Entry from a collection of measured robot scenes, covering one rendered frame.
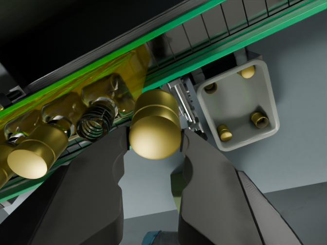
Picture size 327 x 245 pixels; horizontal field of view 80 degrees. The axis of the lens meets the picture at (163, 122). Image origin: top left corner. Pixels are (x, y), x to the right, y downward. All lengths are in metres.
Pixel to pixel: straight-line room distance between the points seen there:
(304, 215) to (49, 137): 2.54
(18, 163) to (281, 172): 0.81
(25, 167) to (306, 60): 0.66
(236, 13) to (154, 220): 2.03
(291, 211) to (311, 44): 2.01
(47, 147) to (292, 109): 0.66
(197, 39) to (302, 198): 2.14
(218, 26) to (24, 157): 0.38
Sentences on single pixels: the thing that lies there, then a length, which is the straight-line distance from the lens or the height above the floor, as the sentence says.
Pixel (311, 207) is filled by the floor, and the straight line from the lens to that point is 2.57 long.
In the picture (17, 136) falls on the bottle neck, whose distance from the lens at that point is 0.29.
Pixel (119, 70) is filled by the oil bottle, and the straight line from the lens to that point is 0.26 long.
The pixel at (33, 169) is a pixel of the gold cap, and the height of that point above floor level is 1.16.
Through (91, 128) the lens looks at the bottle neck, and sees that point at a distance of 0.21.
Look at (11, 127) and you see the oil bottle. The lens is 0.30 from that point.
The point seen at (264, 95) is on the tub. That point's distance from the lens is 0.58.
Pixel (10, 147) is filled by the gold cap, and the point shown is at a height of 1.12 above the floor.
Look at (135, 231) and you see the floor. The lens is 2.39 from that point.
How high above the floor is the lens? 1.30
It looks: 62 degrees down
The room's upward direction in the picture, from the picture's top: 178 degrees clockwise
